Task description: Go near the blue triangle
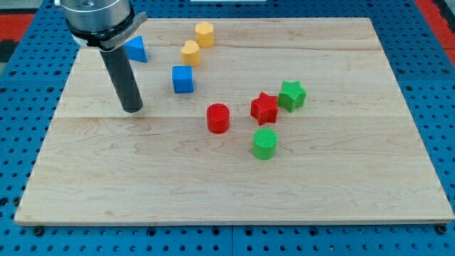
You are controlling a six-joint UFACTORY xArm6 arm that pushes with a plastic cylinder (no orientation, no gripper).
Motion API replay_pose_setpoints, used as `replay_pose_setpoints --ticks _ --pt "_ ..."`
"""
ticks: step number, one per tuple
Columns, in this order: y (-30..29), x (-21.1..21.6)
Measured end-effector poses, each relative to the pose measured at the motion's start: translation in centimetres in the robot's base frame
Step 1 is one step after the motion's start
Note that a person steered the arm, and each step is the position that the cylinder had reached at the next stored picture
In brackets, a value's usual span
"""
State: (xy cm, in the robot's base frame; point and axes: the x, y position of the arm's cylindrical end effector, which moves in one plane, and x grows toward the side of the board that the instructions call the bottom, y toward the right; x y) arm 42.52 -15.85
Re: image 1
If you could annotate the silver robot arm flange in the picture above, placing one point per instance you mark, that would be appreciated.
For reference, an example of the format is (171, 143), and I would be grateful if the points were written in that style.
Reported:
(101, 24)

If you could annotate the blue triangle block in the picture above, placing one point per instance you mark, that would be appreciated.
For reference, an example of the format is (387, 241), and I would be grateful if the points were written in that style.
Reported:
(136, 49)

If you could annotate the red cylinder block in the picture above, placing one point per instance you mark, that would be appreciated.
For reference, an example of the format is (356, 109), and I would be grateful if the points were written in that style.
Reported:
(218, 118)

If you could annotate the light wooden board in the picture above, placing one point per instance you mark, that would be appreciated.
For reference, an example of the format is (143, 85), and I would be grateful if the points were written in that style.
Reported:
(350, 155)

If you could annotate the green cylinder block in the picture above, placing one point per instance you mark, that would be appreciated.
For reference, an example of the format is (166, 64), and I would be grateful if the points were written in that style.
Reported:
(265, 141)

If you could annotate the red star block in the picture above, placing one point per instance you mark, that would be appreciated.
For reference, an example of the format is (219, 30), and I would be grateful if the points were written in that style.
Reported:
(264, 108)

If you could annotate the blue cube block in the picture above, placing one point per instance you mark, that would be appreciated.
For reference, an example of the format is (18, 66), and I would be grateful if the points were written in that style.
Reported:
(182, 78)

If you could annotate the green star block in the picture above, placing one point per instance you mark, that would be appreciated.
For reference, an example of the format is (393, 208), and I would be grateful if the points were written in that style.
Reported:
(291, 96)

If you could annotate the yellow heart block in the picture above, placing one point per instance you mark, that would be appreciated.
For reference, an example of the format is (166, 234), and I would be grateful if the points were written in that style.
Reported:
(190, 54)

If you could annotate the yellow hexagon block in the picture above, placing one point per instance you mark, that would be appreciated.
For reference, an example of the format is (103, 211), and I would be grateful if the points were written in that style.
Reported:
(205, 34)

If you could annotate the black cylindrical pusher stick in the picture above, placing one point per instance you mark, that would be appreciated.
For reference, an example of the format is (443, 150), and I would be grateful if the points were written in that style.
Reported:
(122, 77)

